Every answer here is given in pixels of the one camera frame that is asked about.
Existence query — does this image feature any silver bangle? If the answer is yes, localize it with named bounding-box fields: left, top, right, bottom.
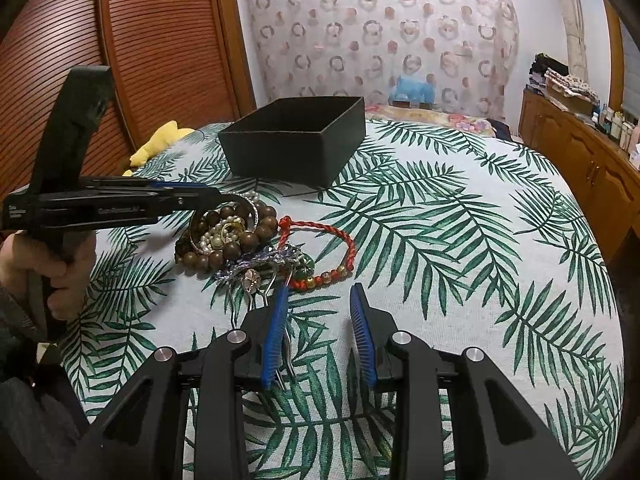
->
left=220, top=192, right=262, bottom=228

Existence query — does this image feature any green leaf print cloth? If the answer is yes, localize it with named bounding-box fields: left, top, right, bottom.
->
left=55, top=120, right=626, bottom=480

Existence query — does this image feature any black cardboard box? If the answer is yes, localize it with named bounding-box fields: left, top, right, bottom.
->
left=218, top=96, right=367, bottom=189

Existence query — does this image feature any brown slatted wooden wardrobe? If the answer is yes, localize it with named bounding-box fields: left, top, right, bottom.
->
left=0, top=0, right=256, bottom=201

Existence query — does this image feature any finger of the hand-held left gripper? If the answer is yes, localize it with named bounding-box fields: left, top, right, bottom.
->
left=157, top=190, right=224, bottom=211
left=80, top=176, right=221, bottom=196

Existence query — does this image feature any blue plush toy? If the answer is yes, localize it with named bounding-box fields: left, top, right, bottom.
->
left=390, top=76, right=436, bottom=106

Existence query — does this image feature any brown wooden bead bracelet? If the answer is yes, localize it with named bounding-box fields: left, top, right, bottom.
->
left=175, top=202, right=278, bottom=278

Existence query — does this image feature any grey window blind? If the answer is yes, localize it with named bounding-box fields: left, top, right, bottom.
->
left=620, top=20, right=640, bottom=111

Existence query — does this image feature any row of toiletry bottles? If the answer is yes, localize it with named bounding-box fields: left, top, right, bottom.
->
left=592, top=102, right=640, bottom=151

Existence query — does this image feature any wooden sideboard cabinet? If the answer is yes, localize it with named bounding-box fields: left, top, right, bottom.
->
left=517, top=89, right=640, bottom=261

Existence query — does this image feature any yellow plush toy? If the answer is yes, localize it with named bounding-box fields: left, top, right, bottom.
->
left=122, top=121, right=196, bottom=177

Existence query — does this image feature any red braided bead bracelet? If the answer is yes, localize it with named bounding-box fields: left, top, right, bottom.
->
left=276, top=216, right=356, bottom=291

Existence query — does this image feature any circle patterned sheer curtain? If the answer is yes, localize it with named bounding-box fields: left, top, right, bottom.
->
left=245, top=0, right=518, bottom=121

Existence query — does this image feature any floral folded cloth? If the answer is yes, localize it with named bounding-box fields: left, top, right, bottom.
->
left=544, top=67, right=598, bottom=103

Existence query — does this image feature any person's left hand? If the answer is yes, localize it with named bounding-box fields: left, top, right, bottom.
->
left=0, top=232, right=97, bottom=322

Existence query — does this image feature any beige tied curtain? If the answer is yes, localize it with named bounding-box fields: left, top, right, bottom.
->
left=550, top=0, right=588, bottom=78

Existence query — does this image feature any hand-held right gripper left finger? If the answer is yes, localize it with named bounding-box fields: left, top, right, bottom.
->
left=75, top=287, right=301, bottom=480

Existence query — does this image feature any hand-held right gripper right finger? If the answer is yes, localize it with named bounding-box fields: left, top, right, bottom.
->
left=349, top=282, right=583, bottom=480

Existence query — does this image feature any white pearl necklace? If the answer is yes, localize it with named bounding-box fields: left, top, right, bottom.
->
left=197, top=191, right=261, bottom=256

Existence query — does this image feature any person's left forearm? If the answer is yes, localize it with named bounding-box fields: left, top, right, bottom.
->
left=0, top=280, right=93, bottom=480

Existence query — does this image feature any floral bed blanket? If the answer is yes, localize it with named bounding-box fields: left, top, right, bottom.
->
left=365, top=102, right=496, bottom=136

